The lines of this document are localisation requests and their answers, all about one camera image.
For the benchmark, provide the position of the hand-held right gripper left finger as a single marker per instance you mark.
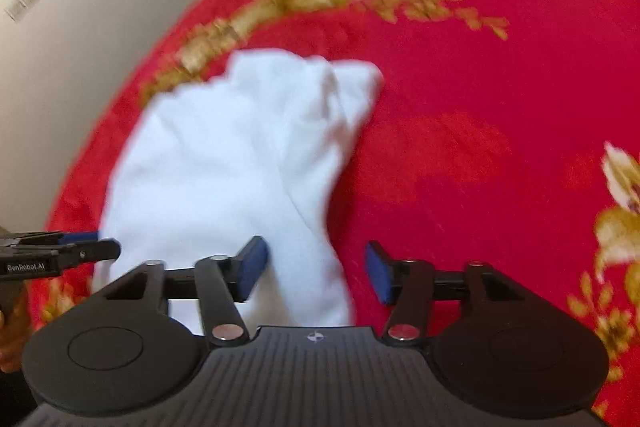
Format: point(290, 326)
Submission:
point(252, 268)

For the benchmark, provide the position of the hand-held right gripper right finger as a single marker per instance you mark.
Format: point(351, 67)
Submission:
point(377, 275)

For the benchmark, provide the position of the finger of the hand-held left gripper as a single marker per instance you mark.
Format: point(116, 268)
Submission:
point(95, 252)
point(80, 237)

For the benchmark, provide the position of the person's left hand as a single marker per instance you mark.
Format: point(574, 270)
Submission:
point(12, 342)

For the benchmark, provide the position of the red floral blanket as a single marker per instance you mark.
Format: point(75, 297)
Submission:
point(475, 82)

